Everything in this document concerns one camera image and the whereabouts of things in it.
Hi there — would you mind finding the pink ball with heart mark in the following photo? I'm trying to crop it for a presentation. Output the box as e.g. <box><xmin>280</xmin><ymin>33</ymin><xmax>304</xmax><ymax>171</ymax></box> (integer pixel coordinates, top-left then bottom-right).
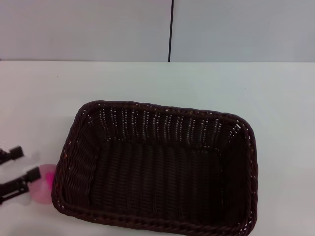
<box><xmin>28</xmin><ymin>163</ymin><xmax>56</xmax><ymax>205</ymax></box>

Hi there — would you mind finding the dark brown woven basket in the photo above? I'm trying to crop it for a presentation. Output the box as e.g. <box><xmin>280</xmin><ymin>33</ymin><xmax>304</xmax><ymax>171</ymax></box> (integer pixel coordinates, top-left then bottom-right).
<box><xmin>51</xmin><ymin>100</ymin><xmax>259</xmax><ymax>236</ymax></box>

